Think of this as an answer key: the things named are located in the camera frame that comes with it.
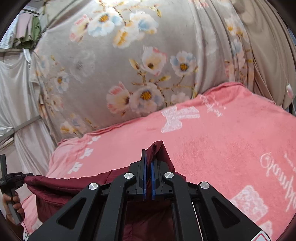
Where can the beige hanging cloth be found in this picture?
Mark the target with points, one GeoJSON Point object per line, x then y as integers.
{"type": "Point", "coordinates": [273, 50]}

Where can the person's left hand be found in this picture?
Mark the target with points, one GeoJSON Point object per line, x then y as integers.
{"type": "Point", "coordinates": [14, 209]}

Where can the hanging clothes on rack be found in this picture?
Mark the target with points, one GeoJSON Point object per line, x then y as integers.
{"type": "Point", "coordinates": [23, 32]}

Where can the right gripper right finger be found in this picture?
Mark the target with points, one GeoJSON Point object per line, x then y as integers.
{"type": "Point", "coordinates": [199, 211]}

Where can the grey floral bed sheet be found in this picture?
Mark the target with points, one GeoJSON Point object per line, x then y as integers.
{"type": "Point", "coordinates": [105, 62]}

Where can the pink printed towel blanket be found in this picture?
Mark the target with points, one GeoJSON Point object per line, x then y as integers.
{"type": "Point", "coordinates": [239, 142]}

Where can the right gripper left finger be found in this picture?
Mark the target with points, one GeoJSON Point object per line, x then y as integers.
{"type": "Point", "coordinates": [94, 211]}

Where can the white satin curtain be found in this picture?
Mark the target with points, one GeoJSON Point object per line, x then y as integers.
{"type": "Point", "coordinates": [33, 142]}

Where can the pink pendant on cord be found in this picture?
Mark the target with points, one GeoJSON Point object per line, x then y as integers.
{"type": "Point", "coordinates": [289, 91]}

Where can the maroon quilted puffer jacket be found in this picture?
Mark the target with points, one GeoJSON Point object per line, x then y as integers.
{"type": "Point", "coordinates": [147, 200]}

